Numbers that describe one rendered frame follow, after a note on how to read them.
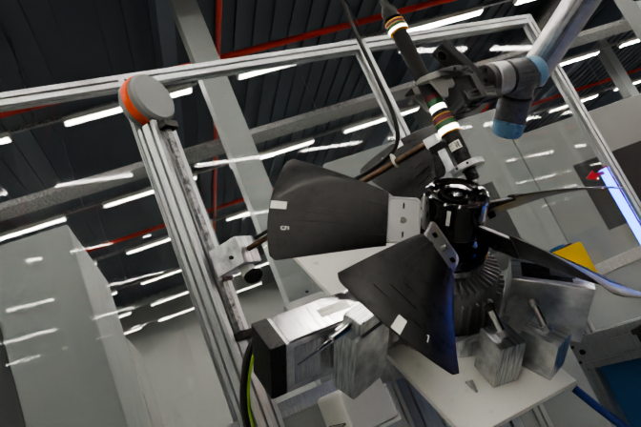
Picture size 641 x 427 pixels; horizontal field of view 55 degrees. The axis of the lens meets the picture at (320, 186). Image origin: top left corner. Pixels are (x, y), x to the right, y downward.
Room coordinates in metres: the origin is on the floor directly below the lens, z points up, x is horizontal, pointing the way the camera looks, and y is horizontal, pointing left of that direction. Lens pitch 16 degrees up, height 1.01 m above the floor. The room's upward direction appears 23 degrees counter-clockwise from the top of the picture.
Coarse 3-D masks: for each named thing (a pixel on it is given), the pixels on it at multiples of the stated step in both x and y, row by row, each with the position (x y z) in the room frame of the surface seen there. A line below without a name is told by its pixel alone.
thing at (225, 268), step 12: (228, 240) 1.47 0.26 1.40; (240, 240) 1.48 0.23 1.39; (252, 240) 1.52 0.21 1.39; (216, 252) 1.49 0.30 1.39; (228, 252) 1.48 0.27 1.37; (240, 252) 1.46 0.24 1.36; (252, 252) 1.50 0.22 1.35; (216, 264) 1.50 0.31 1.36; (228, 264) 1.48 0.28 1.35; (240, 264) 1.47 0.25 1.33; (228, 276) 1.54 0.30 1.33
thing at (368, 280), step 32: (384, 256) 0.99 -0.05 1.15; (416, 256) 1.03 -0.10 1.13; (352, 288) 0.92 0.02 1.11; (384, 288) 0.95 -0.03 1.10; (416, 288) 0.99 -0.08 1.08; (448, 288) 1.07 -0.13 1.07; (384, 320) 0.92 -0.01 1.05; (416, 320) 0.96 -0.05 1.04; (448, 320) 1.03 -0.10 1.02; (448, 352) 0.98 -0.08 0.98
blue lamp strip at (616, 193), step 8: (608, 176) 1.39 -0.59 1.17; (608, 184) 1.40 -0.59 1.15; (616, 192) 1.39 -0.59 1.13; (616, 200) 1.40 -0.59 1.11; (624, 200) 1.38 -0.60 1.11; (624, 208) 1.39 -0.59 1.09; (632, 216) 1.38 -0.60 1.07; (632, 224) 1.39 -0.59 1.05; (640, 232) 1.39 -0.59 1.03; (640, 240) 1.40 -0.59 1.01
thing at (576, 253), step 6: (570, 246) 1.59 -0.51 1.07; (576, 246) 1.60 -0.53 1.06; (582, 246) 1.61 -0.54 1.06; (552, 252) 1.60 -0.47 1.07; (558, 252) 1.57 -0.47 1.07; (564, 252) 1.58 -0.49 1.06; (570, 252) 1.59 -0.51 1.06; (576, 252) 1.60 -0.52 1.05; (582, 252) 1.61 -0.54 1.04; (570, 258) 1.58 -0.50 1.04; (576, 258) 1.59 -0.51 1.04; (582, 258) 1.60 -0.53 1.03; (588, 258) 1.61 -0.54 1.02; (582, 264) 1.60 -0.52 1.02; (588, 264) 1.60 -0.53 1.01; (594, 270) 1.61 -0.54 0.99
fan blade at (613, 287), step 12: (516, 240) 1.08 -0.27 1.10; (528, 252) 1.12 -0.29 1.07; (540, 252) 1.07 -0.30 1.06; (540, 264) 1.17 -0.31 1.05; (552, 264) 1.13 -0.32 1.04; (564, 264) 1.08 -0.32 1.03; (576, 264) 1.03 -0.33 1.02; (576, 276) 1.15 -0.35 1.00; (588, 276) 1.10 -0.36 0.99; (600, 276) 1.01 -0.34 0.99; (612, 288) 0.96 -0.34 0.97; (624, 288) 1.00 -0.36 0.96
